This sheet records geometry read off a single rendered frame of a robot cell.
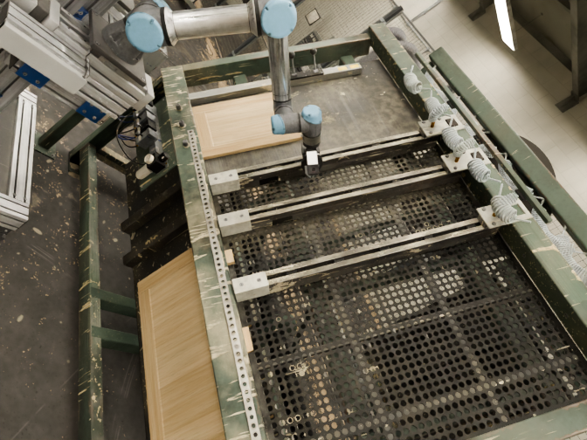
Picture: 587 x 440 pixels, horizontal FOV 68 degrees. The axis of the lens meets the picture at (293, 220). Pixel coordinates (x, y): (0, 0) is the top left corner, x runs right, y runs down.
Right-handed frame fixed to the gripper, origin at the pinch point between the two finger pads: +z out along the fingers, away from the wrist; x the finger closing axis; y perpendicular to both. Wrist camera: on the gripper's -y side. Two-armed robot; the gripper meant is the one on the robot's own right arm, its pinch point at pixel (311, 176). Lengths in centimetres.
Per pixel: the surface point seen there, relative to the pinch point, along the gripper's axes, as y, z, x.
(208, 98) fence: 63, 3, 45
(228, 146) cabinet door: 27.3, 3.7, 36.1
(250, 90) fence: 67, 4, 23
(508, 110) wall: 359, 310, -360
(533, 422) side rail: -106, 0, -53
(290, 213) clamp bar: -18.7, 0.0, 11.4
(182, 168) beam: 12, 0, 57
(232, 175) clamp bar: 3.7, -1.9, 34.0
